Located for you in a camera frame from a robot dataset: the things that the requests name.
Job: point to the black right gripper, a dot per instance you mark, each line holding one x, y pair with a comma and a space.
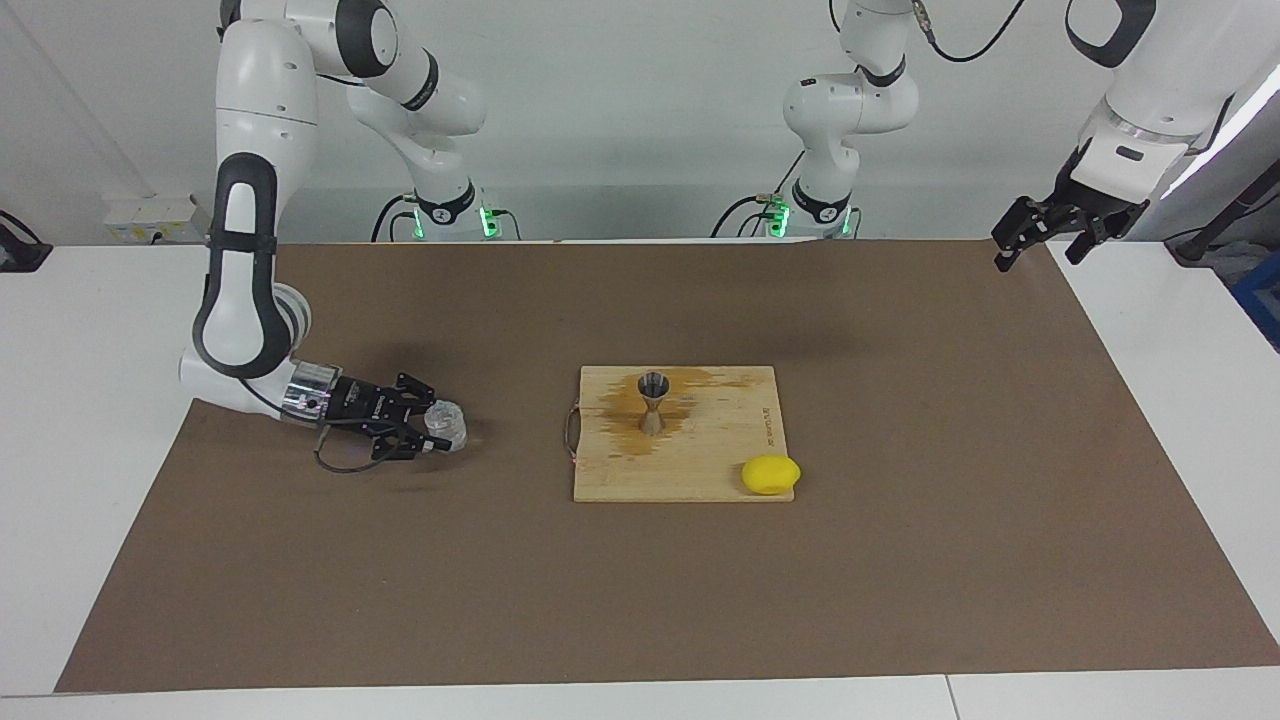
365, 405

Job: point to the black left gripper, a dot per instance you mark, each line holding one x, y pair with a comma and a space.
1090, 210

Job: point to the clear glass cup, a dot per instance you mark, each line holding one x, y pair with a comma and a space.
450, 425

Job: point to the steel double jigger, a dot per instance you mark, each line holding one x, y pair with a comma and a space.
652, 420

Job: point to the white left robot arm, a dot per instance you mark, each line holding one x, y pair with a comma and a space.
850, 100

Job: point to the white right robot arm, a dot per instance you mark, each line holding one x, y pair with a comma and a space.
265, 100

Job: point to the black stand pole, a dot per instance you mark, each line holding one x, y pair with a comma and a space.
1195, 245

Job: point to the brown paper table mat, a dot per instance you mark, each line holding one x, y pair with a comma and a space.
400, 580

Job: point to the blue box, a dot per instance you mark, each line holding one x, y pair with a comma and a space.
1262, 295

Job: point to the bright white light strip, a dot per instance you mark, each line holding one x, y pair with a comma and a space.
1250, 112

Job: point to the wooden cutting board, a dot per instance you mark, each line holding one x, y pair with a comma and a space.
690, 470

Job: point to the yellow lemon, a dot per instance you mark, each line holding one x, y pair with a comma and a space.
770, 475

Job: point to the black clamp base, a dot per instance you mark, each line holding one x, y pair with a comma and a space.
20, 255

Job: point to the white wall socket box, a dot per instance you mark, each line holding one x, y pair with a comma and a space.
150, 212

